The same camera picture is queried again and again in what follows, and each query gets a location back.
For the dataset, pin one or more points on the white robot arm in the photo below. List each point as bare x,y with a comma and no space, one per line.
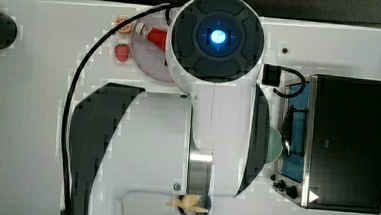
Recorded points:
209,140

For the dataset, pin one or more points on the pale purple round plate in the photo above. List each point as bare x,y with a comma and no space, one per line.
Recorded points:
148,56

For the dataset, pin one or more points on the red ketchup bottle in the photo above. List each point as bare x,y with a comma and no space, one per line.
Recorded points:
152,34

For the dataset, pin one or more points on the red strawberry toy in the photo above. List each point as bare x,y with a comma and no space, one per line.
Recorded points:
122,52

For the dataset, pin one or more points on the green mug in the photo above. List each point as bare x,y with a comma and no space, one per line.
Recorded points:
274,146

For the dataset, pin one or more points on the peeled banana toy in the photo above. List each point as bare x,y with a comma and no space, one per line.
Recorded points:
187,201

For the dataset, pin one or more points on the dark blue small bowl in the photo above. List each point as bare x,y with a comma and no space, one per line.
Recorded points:
202,207

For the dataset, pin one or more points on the orange slice toy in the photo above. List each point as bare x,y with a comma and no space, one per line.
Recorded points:
125,26

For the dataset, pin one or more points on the black toaster oven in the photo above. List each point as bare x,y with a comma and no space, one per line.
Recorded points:
331,138

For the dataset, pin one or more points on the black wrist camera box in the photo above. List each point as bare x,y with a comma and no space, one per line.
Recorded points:
271,75

